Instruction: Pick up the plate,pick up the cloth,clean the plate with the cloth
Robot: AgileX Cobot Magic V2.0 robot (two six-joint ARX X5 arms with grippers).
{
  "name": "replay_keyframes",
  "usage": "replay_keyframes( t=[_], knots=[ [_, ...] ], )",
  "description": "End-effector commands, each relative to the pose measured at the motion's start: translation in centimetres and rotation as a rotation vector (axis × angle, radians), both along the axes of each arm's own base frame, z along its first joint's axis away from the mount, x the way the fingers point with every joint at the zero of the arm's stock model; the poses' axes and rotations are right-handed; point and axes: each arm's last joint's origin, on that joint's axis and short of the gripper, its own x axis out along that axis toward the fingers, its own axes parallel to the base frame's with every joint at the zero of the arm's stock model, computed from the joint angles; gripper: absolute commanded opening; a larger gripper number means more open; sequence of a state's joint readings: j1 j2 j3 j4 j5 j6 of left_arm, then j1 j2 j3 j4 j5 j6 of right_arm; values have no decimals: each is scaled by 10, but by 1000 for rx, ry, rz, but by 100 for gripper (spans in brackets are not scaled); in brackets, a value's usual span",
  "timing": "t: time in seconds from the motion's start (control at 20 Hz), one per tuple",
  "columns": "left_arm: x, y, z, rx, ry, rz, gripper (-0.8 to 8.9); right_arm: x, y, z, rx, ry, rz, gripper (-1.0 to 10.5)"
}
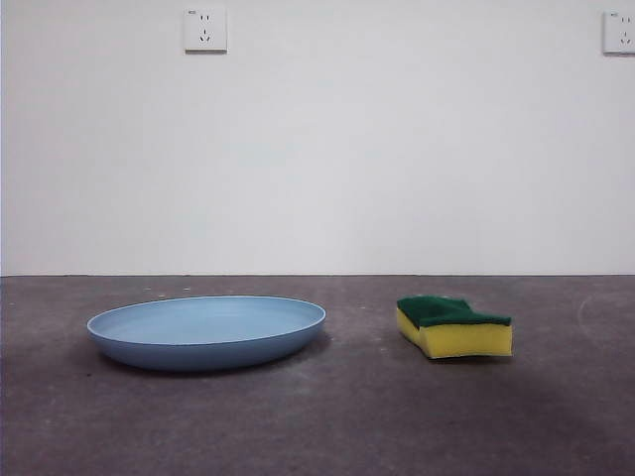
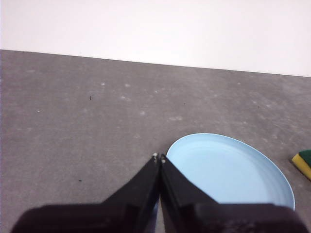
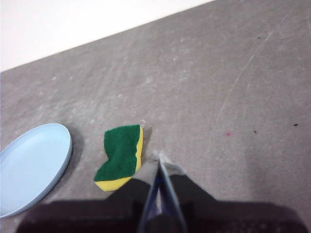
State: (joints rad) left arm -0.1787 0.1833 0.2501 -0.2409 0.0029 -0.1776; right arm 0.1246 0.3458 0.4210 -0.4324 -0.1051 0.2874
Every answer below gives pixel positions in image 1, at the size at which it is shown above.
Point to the light blue round plate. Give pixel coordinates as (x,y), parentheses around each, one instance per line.
(198,347)

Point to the yellow sponge with green pad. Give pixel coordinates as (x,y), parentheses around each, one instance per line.
(461,339)

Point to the white wall socket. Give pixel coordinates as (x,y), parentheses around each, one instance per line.
(206,30)
(620,32)

